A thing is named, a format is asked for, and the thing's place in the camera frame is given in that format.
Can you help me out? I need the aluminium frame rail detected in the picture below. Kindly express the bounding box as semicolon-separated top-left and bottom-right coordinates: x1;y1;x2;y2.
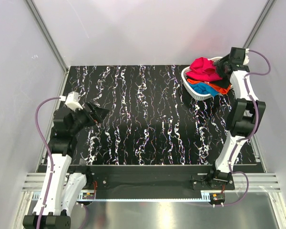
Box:
21;173;282;191

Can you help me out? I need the black t shirt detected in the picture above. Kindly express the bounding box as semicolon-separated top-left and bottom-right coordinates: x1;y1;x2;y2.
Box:
212;61;232;89

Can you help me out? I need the orange t shirt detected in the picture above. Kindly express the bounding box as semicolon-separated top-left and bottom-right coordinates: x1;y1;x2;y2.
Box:
186;79;232;94

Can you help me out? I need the blue t shirt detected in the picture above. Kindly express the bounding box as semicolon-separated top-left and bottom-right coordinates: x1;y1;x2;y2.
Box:
191;83;219;97

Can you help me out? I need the pink red t shirt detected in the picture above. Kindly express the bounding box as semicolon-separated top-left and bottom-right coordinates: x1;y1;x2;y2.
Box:
186;57;222;82

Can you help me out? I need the purple cable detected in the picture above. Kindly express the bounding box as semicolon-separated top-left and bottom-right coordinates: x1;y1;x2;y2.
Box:
225;49;272;208
35;96;67;229

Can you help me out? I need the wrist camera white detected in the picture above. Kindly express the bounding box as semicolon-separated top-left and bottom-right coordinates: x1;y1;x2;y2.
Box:
229;47;249;65
59;91;83;111

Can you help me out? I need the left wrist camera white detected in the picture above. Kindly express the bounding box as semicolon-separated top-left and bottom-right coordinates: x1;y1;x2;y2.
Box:
59;91;83;111

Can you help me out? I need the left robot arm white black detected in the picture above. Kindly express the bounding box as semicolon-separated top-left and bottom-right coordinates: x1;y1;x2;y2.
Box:
22;102;110;229

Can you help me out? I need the white plastic laundry basket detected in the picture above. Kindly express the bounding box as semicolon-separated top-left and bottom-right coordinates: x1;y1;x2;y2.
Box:
181;57;232;101

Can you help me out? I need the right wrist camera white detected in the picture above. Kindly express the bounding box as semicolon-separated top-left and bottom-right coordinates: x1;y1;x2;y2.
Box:
229;47;249;65

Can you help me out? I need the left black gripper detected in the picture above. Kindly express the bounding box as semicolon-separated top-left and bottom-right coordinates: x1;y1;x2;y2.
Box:
69;101;110;135

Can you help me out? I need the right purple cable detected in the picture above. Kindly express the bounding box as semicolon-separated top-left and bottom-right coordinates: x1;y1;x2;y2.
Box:
225;49;272;208

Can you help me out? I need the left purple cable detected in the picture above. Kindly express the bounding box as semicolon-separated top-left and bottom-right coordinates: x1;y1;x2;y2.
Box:
35;96;67;229

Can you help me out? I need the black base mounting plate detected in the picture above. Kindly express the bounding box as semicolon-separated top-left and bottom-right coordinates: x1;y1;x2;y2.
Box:
68;165;234;200

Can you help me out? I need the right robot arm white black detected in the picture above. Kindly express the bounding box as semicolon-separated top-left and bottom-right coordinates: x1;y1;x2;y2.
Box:
205;49;266;190

